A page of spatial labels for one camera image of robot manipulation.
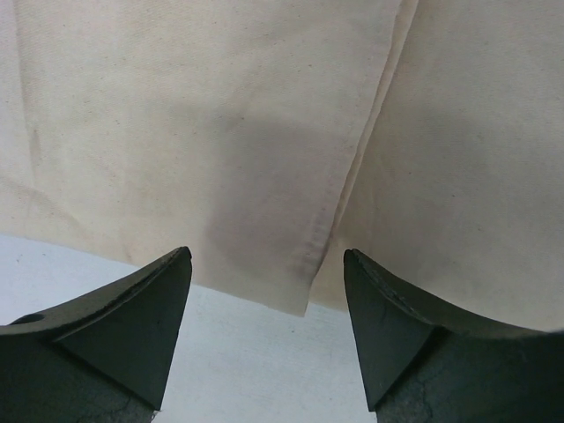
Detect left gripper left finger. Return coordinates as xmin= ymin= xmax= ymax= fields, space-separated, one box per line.
xmin=1 ymin=247 xmax=192 ymax=422

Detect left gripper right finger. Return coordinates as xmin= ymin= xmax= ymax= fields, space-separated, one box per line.
xmin=343 ymin=249 xmax=563 ymax=422

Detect beige cloth surgical kit roll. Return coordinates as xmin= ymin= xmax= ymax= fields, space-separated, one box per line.
xmin=1 ymin=1 xmax=563 ymax=331

